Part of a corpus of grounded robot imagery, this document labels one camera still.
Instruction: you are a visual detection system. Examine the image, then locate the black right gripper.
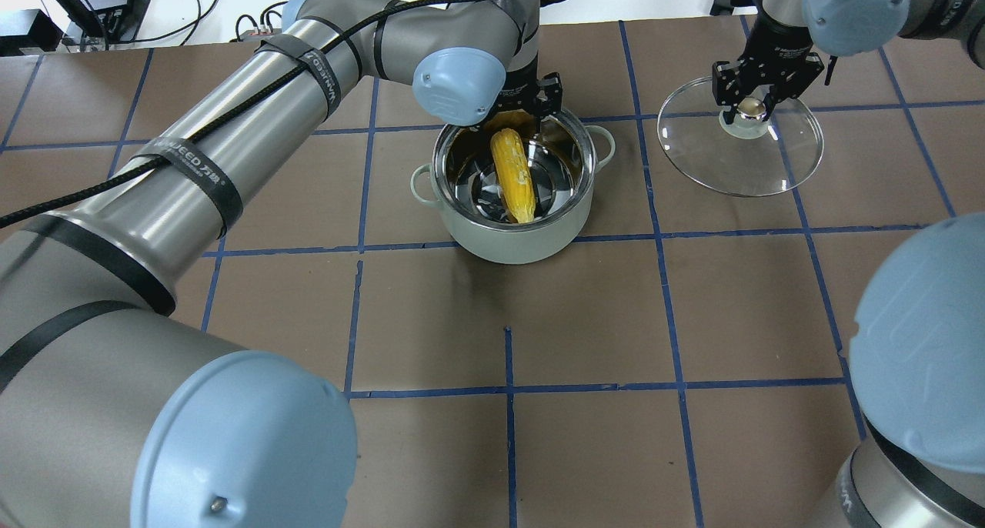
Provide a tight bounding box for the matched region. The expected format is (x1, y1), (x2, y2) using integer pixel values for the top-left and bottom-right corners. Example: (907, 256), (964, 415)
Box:
(711, 52), (824, 122)

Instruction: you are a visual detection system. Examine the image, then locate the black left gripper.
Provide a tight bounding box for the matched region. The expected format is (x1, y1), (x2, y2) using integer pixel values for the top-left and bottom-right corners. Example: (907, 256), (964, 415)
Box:
(492, 72), (564, 141)

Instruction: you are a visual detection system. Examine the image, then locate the yellow corn cob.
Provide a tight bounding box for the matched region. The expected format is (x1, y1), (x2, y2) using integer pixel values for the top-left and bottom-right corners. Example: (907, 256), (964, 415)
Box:
(490, 128), (537, 224)

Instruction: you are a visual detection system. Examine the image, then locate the glass pot lid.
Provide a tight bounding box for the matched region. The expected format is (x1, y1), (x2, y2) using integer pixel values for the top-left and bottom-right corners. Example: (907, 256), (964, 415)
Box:
(657, 78), (826, 198)

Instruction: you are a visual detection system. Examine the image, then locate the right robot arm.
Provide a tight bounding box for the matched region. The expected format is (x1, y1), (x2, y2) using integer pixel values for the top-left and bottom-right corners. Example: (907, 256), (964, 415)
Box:
(712, 0), (984, 527)

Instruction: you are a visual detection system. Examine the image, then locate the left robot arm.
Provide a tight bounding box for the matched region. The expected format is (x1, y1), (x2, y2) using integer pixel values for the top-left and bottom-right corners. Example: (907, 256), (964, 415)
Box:
(2, 0), (543, 527)

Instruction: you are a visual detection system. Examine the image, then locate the pale green cooking pot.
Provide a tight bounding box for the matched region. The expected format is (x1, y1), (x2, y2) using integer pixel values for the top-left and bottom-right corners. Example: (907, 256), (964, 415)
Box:
(409, 109), (616, 265)

